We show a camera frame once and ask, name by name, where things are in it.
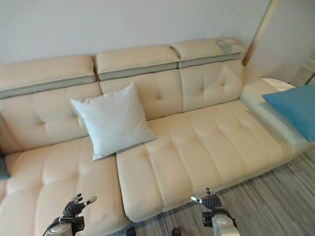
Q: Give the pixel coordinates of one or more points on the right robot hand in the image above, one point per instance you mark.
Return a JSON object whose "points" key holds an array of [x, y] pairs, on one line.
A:
{"points": [[209, 199]]}

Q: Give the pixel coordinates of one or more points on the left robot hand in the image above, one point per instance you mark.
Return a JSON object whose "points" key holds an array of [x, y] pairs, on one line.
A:
{"points": [[72, 207]]}

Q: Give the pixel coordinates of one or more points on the cream leather sofa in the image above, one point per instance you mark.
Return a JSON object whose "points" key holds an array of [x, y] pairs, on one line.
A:
{"points": [[201, 137]]}

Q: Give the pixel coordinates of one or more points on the right dark robot foot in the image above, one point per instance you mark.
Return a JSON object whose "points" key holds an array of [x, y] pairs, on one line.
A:
{"points": [[176, 232]]}

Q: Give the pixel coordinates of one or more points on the dark robot foot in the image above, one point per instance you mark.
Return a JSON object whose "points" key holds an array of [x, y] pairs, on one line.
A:
{"points": [[176, 232], [131, 232]]}

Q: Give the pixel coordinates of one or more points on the left dark robot foot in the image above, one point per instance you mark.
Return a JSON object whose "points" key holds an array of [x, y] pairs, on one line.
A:
{"points": [[131, 232]]}

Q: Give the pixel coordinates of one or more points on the blue cushion corner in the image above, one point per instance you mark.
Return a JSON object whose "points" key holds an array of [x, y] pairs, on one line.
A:
{"points": [[3, 168]]}

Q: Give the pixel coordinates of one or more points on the white square cushion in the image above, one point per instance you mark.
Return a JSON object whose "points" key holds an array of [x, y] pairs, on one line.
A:
{"points": [[113, 120]]}

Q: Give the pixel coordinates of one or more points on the blue square cushion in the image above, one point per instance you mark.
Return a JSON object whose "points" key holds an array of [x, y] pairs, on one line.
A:
{"points": [[295, 105]]}

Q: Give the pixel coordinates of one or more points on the round white side table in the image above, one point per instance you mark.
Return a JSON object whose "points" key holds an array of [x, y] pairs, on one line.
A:
{"points": [[278, 84]]}

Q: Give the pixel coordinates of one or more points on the gold floor lamp pole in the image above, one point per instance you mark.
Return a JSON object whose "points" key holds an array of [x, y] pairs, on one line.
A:
{"points": [[258, 29]]}

